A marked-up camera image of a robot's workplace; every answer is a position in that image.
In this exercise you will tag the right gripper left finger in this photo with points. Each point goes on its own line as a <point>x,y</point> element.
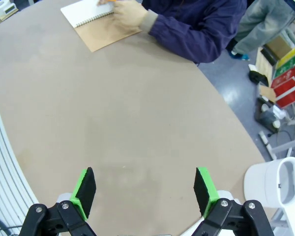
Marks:
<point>86,191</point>

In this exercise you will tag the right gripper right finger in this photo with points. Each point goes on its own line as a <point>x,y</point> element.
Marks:
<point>201,189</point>

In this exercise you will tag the spiral notebook brown cover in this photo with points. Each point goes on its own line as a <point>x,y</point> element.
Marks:
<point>108,37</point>

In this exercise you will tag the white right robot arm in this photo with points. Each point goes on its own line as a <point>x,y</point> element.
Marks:
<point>292,189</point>

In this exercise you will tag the person left forearm purple sleeve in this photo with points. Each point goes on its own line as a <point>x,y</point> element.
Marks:
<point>182,37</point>

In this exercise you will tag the person left hand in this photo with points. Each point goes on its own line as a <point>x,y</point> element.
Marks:
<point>129,14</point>

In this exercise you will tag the person right hand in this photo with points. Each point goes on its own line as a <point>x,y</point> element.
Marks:
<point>103,2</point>

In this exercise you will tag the squat white cylindrical appliance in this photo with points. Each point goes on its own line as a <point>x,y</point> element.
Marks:
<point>260,182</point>

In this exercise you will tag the white power strip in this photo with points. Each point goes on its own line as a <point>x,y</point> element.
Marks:
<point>264,140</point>

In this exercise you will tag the white ribbed panel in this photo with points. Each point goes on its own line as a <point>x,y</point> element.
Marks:
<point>5,172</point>

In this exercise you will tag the white side table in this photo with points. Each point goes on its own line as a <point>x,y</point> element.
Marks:
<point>285,145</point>

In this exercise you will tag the red paper bag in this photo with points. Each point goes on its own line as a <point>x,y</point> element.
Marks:
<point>290,94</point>

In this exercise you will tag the brown cardboard box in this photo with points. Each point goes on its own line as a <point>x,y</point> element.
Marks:
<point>265,64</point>

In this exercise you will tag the green paper bag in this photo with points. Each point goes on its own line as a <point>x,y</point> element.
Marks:
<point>287,67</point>

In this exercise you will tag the yellow paper bag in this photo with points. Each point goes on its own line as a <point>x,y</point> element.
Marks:
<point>291,54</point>

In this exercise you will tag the person purple jacket torso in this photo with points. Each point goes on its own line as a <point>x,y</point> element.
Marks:
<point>199,9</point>

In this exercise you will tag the mannequin draped in white cloth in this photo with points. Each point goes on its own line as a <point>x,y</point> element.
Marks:
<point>260,19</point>

